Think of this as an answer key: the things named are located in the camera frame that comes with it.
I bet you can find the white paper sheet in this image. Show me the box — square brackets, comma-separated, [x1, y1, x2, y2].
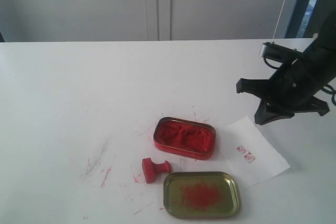
[220, 116, 290, 188]

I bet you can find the white cabinet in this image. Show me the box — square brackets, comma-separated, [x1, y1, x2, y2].
[1, 0, 297, 41]

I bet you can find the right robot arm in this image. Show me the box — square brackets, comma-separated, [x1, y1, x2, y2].
[236, 10, 335, 125]

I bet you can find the gold tin lid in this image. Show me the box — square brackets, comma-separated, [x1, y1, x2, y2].
[163, 172, 241, 219]

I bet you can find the dark window frame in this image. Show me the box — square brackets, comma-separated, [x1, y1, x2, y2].
[285, 0, 335, 38]

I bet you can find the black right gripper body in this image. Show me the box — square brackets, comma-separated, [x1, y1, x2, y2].
[265, 58, 333, 108]

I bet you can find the red stamp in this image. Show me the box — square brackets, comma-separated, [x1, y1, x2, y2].
[142, 158, 172, 184]

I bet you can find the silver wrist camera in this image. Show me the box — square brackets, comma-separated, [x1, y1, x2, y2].
[260, 42, 299, 63]

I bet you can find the red ink paste tin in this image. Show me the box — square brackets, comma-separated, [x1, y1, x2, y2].
[153, 117, 216, 160]

